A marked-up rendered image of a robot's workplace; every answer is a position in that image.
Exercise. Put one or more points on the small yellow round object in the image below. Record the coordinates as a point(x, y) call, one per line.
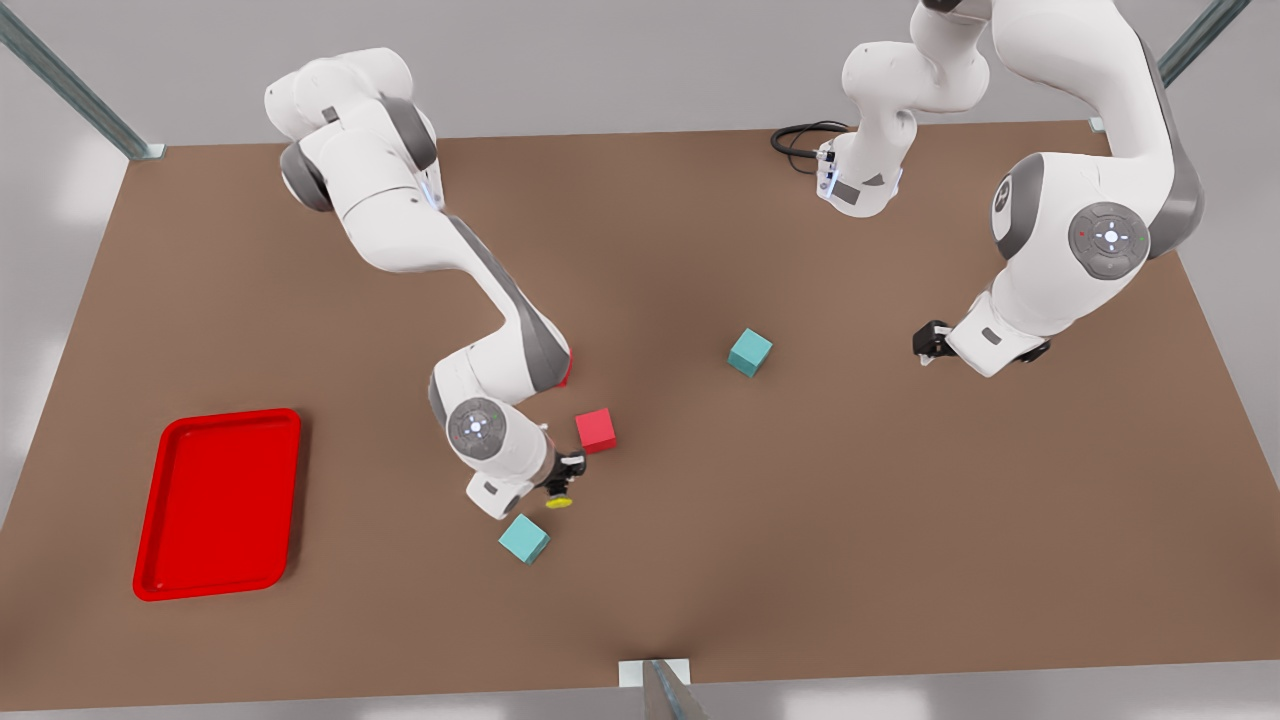
point(559, 502)

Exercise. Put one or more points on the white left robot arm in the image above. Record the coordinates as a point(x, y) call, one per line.
point(1080, 120)

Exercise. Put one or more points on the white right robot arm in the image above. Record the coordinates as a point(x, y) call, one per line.
point(400, 215)

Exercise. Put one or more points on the red cube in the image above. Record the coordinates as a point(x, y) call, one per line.
point(596, 430)

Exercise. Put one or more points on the teal cube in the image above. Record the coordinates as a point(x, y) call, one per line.
point(524, 539)
point(749, 352)

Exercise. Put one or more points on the small red object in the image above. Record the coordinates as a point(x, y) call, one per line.
point(567, 372)

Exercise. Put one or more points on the red rectangular tray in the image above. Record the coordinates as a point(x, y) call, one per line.
point(218, 505)

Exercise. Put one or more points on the silver frame post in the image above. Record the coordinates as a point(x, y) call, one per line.
point(1195, 35)
point(70, 85)
point(665, 690)

